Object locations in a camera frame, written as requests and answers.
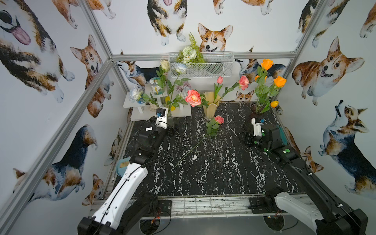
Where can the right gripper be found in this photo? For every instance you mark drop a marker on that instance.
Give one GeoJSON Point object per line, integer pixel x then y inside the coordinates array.
{"type": "Point", "coordinates": [252, 140]}

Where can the orange tulip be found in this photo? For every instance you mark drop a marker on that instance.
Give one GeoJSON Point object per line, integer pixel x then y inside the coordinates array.
{"type": "Point", "coordinates": [269, 105]}

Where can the pink rose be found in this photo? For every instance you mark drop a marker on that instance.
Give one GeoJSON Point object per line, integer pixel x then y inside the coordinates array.
{"type": "Point", "coordinates": [212, 130]}
{"type": "Point", "coordinates": [194, 98]}
{"type": "Point", "coordinates": [242, 84]}

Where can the pink tulip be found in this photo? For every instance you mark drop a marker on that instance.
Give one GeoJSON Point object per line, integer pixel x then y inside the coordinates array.
{"type": "Point", "coordinates": [217, 87]}

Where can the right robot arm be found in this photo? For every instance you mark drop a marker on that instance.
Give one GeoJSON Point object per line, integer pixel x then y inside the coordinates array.
{"type": "Point", "coordinates": [330, 215]}

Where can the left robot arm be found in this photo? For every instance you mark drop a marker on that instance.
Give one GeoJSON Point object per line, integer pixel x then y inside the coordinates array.
{"type": "Point", "coordinates": [118, 215]}

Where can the teal rubber glove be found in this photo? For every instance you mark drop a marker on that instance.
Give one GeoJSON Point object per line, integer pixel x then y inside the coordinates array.
{"type": "Point", "coordinates": [283, 136]}

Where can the clear ribbed glass vase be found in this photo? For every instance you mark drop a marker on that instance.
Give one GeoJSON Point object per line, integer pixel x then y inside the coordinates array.
{"type": "Point", "coordinates": [170, 121]}

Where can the small glass jar under shelf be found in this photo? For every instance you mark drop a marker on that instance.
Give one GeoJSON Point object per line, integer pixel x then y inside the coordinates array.
{"type": "Point", "coordinates": [153, 107]}

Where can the dark red glass vase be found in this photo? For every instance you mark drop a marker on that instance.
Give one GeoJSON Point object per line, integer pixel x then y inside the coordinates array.
{"type": "Point", "coordinates": [256, 110]}

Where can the yellow bottle under shelf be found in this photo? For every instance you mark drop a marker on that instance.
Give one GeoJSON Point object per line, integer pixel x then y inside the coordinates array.
{"type": "Point", "coordinates": [169, 104]}

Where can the clear jar green lid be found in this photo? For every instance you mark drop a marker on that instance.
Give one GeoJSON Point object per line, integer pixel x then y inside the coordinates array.
{"type": "Point", "coordinates": [155, 86]}

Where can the small purple flower pot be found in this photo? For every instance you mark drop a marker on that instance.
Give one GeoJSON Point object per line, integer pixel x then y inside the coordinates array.
{"type": "Point", "coordinates": [184, 87]}

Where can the yellow fluted vase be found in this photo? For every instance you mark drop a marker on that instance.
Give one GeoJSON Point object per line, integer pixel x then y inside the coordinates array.
{"type": "Point", "coordinates": [213, 104]}

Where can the green fern white flower bouquet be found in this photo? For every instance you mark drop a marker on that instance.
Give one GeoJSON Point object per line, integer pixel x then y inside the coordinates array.
{"type": "Point", "coordinates": [191, 54]}

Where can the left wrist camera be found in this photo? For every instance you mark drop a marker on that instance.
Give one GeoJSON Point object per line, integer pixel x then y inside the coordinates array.
{"type": "Point", "coordinates": [161, 117]}

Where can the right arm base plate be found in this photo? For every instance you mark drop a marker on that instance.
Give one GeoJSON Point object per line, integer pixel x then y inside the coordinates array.
{"type": "Point", "coordinates": [258, 205]}

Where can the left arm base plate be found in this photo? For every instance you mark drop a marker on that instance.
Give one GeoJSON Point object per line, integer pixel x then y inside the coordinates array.
{"type": "Point", "coordinates": [161, 208]}

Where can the white wire wall basket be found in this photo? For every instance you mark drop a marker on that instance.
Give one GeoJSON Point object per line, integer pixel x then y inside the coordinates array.
{"type": "Point", "coordinates": [216, 64]}

